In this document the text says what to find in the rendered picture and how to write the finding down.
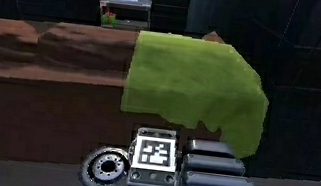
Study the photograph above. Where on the grey metal stand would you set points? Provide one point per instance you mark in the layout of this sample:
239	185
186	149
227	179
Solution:
125	11

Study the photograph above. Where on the red and green plant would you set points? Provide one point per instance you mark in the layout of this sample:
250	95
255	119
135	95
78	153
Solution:
109	18

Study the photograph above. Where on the brown wooden bed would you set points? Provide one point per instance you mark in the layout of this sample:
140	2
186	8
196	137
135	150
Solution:
44	91

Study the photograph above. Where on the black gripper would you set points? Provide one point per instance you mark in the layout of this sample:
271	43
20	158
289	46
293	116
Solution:
106	168

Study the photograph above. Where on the green blanket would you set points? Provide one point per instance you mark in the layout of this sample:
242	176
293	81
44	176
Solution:
190	81

